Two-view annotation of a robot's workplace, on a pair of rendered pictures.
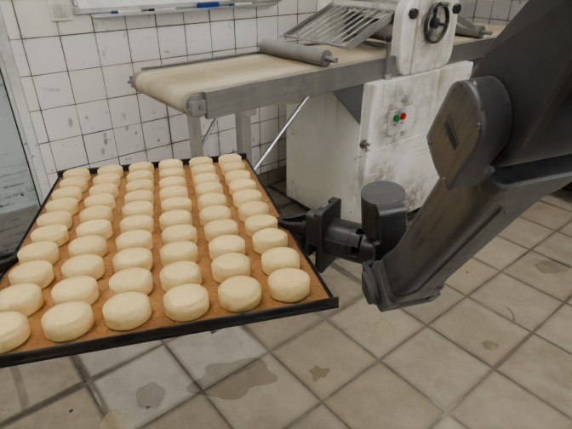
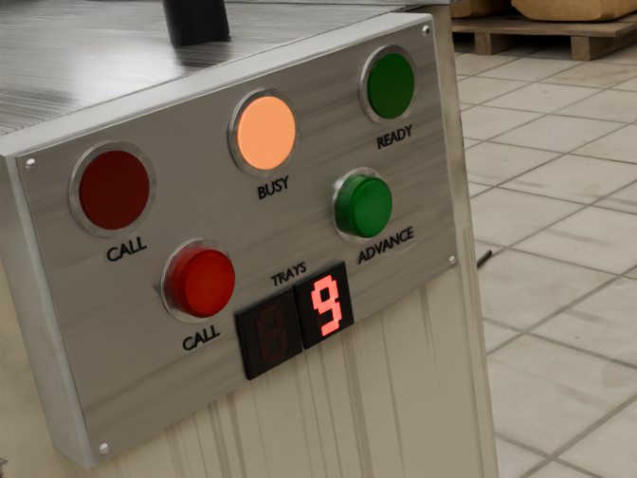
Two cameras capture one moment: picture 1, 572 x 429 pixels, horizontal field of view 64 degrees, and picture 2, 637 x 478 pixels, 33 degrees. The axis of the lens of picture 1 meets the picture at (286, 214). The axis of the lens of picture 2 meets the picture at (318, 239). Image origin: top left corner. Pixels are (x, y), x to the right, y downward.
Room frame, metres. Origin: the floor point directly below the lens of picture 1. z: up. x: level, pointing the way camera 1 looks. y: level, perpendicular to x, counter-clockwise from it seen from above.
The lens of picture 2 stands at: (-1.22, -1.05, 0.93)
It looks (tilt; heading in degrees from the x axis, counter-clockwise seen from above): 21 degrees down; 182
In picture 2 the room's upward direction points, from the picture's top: 9 degrees counter-clockwise
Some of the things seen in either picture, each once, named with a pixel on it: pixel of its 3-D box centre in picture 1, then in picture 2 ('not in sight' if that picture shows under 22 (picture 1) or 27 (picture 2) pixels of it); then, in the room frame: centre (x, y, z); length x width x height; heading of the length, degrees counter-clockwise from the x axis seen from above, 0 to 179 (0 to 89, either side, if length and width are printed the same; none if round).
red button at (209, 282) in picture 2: not in sight; (199, 281); (-1.65, -1.13, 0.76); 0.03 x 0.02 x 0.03; 132
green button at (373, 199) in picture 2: not in sight; (361, 206); (-1.71, -1.05, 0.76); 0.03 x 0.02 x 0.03; 132
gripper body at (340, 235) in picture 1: (342, 238); not in sight; (0.58, -0.08, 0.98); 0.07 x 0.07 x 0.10; 59
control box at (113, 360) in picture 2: not in sight; (258, 215); (-1.69, -1.10, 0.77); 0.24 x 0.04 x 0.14; 132
